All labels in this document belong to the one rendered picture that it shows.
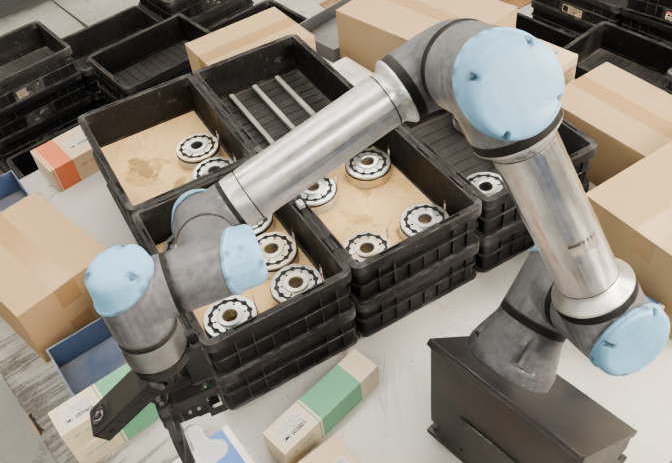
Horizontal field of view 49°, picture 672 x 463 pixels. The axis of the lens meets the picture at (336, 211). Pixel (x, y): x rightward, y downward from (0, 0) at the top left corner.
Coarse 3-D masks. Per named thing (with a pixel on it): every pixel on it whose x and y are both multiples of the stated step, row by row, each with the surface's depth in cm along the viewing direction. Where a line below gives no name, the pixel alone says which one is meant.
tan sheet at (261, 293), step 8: (280, 224) 157; (160, 248) 155; (304, 256) 150; (256, 288) 145; (264, 288) 145; (248, 296) 144; (256, 296) 144; (264, 296) 144; (256, 304) 142; (264, 304) 142; (272, 304) 142; (200, 312) 142; (200, 320) 141
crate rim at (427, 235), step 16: (400, 128) 161; (416, 144) 156; (432, 160) 152; (448, 176) 148; (464, 192) 145; (304, 208) 146; (480, 208) 142; (320, 224) 142; (448, 224) 139; (336, 240) 139; (416, 240) 137; (432, 240) 140; (384, 256) 135; (400, 256) 137; (352, 272) 135; (368, 272) 135
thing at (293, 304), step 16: (224, 176) 155; (176, 192) 153; (144, 208) 150; (144, 240) 143; (320, 240) 139; (336, 256) 136; (320, 288) 131; (336, 288) 133; (288, 304) 129; (304, 304) 131; (192, 320) 128; (256, 320) 127; (272, 320) 129; (224, 336) 125; (240, 336) 127; (208, 352) 126
